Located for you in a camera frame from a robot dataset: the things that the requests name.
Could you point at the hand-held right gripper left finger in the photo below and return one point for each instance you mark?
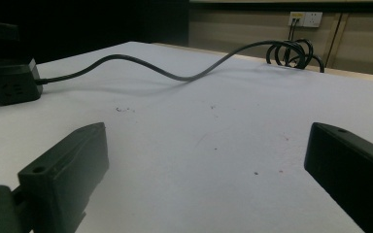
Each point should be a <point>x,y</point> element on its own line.
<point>68,168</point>

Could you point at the black cube power socket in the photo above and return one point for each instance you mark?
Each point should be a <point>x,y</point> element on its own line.
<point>11,87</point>

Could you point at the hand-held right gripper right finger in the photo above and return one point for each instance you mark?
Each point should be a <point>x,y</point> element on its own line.
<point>353,165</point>

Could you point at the white wall outlet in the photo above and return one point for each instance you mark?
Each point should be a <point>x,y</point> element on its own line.
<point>307,19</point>

